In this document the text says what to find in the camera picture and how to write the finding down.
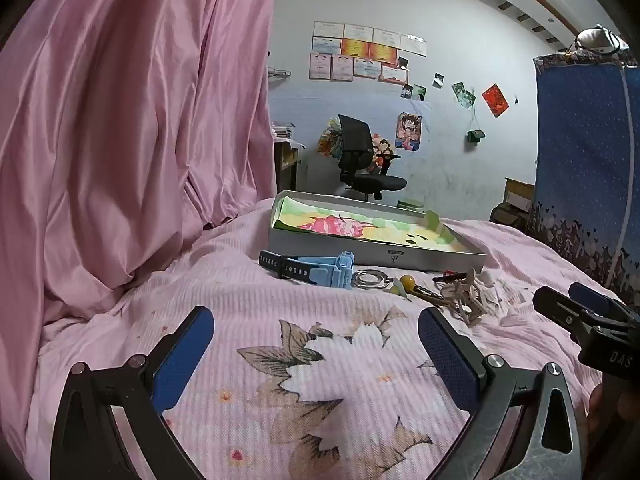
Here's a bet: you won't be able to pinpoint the pink satin curtain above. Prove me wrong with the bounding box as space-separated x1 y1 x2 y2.
0 0 278 461

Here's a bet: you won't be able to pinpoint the dark bag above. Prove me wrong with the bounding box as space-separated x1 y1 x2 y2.
489 204 531 233

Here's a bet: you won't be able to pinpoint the cardboard box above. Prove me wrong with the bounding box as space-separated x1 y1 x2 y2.
504 177 536 211

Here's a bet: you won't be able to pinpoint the red wall card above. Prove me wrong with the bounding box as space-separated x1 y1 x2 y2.
481 83 510 118

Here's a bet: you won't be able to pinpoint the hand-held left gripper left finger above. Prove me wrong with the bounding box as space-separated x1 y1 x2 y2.
50 306 216 480

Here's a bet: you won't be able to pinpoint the pale hair claw clip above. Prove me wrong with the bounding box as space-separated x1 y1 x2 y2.
440 267 501 326

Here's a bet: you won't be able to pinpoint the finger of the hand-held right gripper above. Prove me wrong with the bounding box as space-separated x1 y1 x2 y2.
570 282 628 318
532 287 596 336

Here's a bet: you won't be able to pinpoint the wooden desk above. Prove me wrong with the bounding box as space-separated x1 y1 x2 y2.
272 137 303 196

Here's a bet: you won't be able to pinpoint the white cloth bag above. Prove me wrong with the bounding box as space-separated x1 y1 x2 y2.
570 25 632 59

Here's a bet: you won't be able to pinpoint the person's right hand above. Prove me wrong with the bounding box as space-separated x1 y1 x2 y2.
587 384 608 438

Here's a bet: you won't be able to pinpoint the blue watch with black strap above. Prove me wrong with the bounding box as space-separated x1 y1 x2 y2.
259 251 356 290

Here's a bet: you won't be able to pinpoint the scattered wall photos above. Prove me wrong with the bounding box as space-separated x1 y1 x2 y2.
397 55 477 109

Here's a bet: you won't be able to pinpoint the blue printed curtain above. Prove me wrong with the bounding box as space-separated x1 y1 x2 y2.
532 52 640 306

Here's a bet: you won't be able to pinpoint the black office chair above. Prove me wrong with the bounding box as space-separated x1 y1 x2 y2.
337 114 408 203

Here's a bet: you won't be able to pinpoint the colourful paper decoration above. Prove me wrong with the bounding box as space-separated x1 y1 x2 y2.
317 117 346 158

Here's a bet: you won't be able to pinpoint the group of wall certificates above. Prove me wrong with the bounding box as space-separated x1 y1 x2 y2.
308 21 428 85

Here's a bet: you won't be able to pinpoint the cartoon children wall poster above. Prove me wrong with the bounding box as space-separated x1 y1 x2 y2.
370 134 397 172

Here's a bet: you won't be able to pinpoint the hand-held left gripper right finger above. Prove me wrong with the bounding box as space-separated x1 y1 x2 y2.
417 306 586 480

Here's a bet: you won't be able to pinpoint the metal key ring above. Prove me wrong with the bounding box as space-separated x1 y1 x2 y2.
351 269 393 292

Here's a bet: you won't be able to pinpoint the yellow bead charm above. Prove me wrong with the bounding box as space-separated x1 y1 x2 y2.
392 274 443 306

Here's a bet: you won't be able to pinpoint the grey shallow box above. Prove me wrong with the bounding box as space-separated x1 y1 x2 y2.
267 190 487 273

